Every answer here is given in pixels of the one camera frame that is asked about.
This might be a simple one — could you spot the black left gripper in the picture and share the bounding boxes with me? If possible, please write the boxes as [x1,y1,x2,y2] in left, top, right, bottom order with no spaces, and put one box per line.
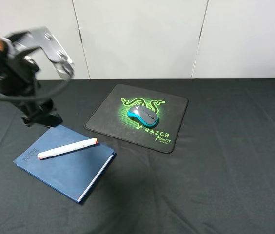
[15,99,62,127]

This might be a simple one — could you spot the white marker pen orange caps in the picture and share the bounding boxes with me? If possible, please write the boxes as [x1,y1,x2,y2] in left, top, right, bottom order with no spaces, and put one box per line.
[37,138,98,160]

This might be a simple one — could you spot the grey teal computer mouse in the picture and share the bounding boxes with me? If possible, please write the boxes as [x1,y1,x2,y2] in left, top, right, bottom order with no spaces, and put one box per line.
[127,105,159,128]

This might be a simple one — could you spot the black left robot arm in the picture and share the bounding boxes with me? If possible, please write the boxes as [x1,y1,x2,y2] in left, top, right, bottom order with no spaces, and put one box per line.
[0,27,74,127]

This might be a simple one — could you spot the black green Razer mouse pad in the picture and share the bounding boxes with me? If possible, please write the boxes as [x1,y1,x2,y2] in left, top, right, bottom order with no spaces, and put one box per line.
[84,84,188,153]

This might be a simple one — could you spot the black table cloth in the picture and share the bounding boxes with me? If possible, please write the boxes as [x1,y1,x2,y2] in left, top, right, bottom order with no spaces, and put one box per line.
[0,79,275,234]

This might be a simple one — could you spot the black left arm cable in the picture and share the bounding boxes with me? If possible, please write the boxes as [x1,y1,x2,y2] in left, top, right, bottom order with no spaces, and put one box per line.
[0,73,74,102]

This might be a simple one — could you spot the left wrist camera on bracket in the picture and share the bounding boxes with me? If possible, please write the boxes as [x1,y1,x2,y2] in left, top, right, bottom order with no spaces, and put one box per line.
[6,27,75,80]

